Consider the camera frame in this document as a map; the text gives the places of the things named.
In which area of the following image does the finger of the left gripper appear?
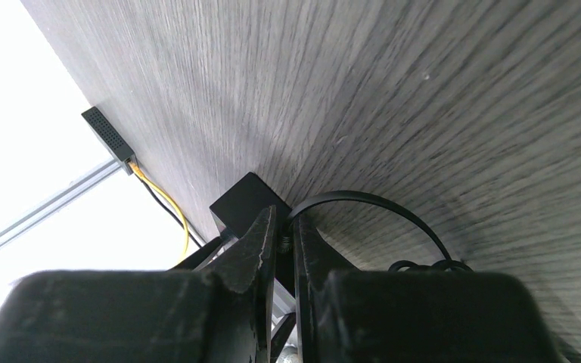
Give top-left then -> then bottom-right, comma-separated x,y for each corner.
171,237 -> 226,271

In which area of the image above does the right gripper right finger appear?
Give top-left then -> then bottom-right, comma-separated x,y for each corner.
293,217 -> 563,362

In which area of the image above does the yellow ethernet cable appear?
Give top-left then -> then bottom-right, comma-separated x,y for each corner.
128,163 -> 191,266

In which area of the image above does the black ribbed network switch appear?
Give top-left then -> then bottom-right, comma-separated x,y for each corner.
205,172 -> 295,296

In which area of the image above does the flat black router box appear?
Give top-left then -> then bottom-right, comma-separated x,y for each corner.
81,107 -> 135,175

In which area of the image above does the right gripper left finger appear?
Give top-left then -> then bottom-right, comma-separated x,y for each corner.
0,206 -> 276,362

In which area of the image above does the black power adapter with cord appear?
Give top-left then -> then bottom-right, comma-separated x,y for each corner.
278,190 -> 474,274

